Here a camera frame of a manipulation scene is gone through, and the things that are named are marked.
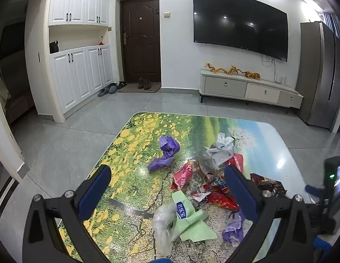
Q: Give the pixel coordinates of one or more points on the grey slipper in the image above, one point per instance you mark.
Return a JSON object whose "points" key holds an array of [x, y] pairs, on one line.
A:
{"points": [[103, 91], [113, 89]]}

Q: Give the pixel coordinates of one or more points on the large purple plastic bag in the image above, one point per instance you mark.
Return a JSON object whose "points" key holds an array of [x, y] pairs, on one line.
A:
{"points": [[165, 150]]}

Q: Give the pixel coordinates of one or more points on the red snack packet blue print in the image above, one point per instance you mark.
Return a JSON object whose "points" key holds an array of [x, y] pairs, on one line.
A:
{"points": [[223, 197]]}

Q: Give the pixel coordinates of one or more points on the white television cabinet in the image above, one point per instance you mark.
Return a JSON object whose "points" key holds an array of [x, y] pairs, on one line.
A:
{"points": [[249, 89]]}

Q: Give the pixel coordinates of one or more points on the person's right hand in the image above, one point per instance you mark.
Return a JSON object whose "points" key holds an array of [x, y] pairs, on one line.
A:
{"points": [[324, 248]]}

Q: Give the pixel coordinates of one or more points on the small purple plastic bag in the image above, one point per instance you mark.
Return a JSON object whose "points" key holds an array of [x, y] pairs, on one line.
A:
{"points": [[234, 227]]}

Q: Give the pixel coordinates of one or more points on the small white red wrapper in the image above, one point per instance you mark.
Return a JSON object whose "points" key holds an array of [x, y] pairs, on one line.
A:
{"points": [[200, 196]]}

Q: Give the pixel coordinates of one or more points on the brown snack wrapper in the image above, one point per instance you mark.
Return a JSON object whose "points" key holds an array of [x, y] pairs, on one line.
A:
{"points": [[268, 185]]}

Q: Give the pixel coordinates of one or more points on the dark brown entrance door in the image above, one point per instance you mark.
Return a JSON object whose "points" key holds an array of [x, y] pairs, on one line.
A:
{"points": [[141, 38]]}

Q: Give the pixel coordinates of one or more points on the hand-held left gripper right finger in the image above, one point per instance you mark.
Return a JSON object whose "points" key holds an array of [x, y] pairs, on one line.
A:
{"points": [[241, 197]]}

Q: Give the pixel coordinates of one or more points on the white built-in cabinet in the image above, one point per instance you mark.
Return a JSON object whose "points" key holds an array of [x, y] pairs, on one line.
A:
{"points": [[76, 60]]}

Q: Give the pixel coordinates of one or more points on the black bag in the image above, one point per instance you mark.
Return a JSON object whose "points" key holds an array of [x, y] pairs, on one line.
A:
{"points": [[54, 47]]}

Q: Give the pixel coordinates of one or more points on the striped curtain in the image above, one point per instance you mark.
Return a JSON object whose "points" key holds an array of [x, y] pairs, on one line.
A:
{"points": [[331, 22]]}

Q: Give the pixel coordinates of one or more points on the grey refrigerator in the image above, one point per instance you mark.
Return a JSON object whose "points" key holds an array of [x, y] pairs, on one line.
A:
{"points": [[320, 74]]}

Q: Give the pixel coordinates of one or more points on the white plastic bag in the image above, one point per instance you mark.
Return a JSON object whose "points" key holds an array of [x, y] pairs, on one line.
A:
{"points": [[220, 152]]}

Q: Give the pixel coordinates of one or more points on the green paper packet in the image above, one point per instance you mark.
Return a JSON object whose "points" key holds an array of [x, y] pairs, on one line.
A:
{"points": [[190, 219]]}

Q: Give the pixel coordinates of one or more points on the small white device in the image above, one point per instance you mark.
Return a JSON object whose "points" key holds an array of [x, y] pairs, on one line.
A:
{"points": [[284, 79]]}

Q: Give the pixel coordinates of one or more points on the grey clear plastic bag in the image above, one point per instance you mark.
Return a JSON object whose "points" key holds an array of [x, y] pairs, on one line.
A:
{"points": [[205, 161]]}

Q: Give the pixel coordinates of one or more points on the large red snack bag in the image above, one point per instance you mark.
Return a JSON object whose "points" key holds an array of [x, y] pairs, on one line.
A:
{"points": [[183, 178]]}

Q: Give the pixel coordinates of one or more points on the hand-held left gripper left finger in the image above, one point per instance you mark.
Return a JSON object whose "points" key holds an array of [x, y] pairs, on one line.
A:
{"points": [[96, 189]]}

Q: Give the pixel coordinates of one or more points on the clear crumpled plastic bag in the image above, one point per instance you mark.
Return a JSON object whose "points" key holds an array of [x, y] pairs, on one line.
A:
{"points": [[161, 226]]}

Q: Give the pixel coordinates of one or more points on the brown shoe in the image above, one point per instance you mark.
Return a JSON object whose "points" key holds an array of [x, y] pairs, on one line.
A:
{"points": [[147, 84], [140, 83]]}

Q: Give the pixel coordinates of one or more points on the black wall television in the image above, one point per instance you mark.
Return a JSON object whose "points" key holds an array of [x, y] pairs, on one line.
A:
{"points": [[238, 22]]}

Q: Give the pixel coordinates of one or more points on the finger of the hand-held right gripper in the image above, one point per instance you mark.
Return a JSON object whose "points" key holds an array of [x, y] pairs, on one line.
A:
{"points": [[313, 190]]}

